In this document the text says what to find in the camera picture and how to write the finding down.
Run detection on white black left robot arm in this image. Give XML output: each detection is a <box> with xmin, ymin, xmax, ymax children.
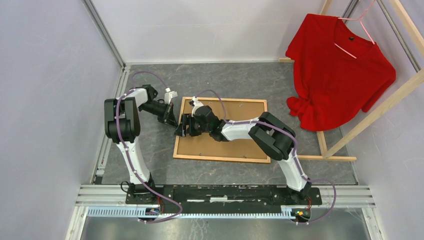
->
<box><xmin>104</xmin><ymin>84</ymin><xmax>178</xmax><ymax>204</ymax></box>

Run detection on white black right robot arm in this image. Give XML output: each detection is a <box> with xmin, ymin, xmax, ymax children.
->
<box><xmin>174</xmin><ymin>105</ymin><xmax>311</xmax><ymax>204</ymax></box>

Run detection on red t-shirt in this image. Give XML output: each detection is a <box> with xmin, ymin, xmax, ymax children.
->
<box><xmin>285</xmin><ymin>13</ymin><xmax>396</xmax><ymax>132</ymax></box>

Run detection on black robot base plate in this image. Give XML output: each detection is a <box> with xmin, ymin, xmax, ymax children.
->
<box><xmin>125</xmin><ymin>184</ymin><xmax>323</xmax><ymax>214</ymax></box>

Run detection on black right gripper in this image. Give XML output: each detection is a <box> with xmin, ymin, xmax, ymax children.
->
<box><xmin>174</xmin><ymin>113</ymin><xmax>211</xmax><ymax>137</ymax></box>

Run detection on aluminium rail frame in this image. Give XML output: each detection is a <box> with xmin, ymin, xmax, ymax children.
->
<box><xmin>66</xmin><ymin>184</ymin><xmax>385</xmax><ymax>240</ymax></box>

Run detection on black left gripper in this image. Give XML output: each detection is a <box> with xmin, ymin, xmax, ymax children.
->
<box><xmin>139</xmin><ymin>101</ymin><xmax>179</xmax><ymax>129</ymax></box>

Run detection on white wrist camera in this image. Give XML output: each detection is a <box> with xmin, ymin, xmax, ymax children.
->
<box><xmin>189</xmin><ymin>96</ymin><xmax>204</xmax><ymax>116</ymax></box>
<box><xmin>163</xmin><ymin>87</ymin><xmax>178</xmax><ymax>105</ymax></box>

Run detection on wooden clothes rack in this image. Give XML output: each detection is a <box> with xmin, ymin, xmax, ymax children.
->
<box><xmin>297</xmin><ymin>0</ymin><xmax>424</xmax><ymax>162</ymax></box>

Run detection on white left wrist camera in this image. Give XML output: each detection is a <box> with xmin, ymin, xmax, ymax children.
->
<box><xmin>163</xmin><ymin>87</ymin><xmax>178</xmax><ymax>105</ymax></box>

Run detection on pink clothes hanger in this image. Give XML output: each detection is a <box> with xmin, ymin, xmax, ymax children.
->
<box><xmin>333</xmin><ymin>0</ymin><xmax>378</xmax><ymax>60</ymax></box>

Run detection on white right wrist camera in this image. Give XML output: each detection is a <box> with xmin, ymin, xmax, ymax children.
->
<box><xmin>189</xmin><ymin>96</ymin><xmax>204</xmax><ymax>116</ymax></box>

